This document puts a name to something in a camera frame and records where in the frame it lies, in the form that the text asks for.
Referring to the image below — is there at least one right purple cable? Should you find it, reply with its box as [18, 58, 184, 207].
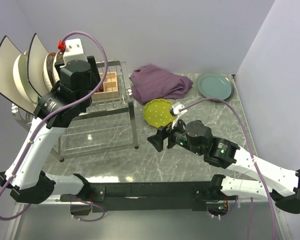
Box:
[179, 97, 278, 240]

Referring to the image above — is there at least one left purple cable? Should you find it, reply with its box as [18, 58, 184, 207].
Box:
[0, 30, 109, 223]

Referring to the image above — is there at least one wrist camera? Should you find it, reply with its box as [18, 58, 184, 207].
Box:
[63, 38, 88, 65]
[169, 102, 188, 129]

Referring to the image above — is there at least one white round plate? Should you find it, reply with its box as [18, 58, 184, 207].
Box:
[12, 51, 39, 105]

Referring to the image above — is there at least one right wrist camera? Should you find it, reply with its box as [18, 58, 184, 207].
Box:
[169, 102, 188, 129]

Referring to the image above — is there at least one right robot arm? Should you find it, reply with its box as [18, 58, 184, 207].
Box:
[147, 120, 300, 214]

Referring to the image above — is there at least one purple cloth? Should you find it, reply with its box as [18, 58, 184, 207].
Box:
[129, 64, 193, 105]

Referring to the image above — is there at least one steel dish rack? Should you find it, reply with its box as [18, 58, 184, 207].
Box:
[10, 59, 140, 163]

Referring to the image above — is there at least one brown scale-pattern plate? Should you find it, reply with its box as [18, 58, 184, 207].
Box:
[53, 50, 65, 70]

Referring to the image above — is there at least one purple-rimmed beige plate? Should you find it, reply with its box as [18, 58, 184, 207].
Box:
[216, 74, 235, 101]

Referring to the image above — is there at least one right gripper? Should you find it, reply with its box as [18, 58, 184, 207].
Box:
[146, 114, 204, 156]

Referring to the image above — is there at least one white ribbed brown bowl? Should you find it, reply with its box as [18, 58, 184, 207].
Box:
[42, 52, 57, 92]

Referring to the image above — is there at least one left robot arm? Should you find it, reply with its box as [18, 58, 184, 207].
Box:
[0, 56, 101, 204]

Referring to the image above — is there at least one black base beam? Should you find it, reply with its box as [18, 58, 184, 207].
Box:
[69, 181, 231, 216]

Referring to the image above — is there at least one dark green round plate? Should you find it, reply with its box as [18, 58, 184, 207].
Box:
[196, 73, 219, 98]

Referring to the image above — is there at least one lime green dotted plate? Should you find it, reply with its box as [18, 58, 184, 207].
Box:
[143, 98, 175, 128]

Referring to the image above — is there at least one large square plate, far left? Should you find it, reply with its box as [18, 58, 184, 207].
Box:
[0, 36, 35, 114]

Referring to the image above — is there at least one purple cable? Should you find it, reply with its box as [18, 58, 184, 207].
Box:
[179, 97, 278, 240]
[0, 30, 109, 223]

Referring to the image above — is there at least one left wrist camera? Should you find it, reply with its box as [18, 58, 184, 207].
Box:
[63, 38, 88, 65]

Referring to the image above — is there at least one wooden cutlery box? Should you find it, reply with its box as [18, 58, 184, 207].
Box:
[91, 71, 119, 100]

